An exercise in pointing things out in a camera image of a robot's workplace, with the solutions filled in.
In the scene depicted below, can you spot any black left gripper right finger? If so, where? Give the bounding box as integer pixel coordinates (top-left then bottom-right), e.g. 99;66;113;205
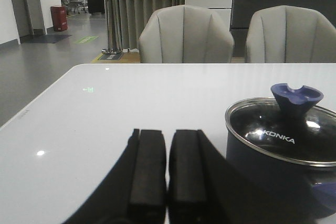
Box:
169;130;265;223

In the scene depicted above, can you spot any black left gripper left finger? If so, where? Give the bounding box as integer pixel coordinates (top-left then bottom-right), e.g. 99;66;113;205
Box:
65;129;166;223

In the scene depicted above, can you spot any dark blue saucepan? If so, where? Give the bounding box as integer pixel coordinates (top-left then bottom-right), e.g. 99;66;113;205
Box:
226;132;335;219

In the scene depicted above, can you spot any left grey upholstered chair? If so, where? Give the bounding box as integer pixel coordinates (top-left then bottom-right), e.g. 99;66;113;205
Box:
139;5;234;63

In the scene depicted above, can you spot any grey upholstered chair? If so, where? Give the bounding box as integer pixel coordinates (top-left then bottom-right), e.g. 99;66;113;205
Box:
245;5;335;63
139;5;234;63

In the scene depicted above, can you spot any right grey upholstered chair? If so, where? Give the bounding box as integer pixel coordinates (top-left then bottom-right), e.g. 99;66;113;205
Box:
245;5;335;63

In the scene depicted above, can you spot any grey pleated curtain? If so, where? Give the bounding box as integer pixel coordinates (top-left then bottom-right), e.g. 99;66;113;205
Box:
102;0;186;50

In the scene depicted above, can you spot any dark grey sideboard counter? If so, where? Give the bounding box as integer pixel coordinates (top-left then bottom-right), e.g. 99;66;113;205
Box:
230;0;335;58

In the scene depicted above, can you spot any red bin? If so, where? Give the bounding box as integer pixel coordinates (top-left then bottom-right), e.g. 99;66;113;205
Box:
50;6;68;31

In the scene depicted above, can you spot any chrome barrier post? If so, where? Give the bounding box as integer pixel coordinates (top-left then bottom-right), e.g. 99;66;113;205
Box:
102;0;122;55

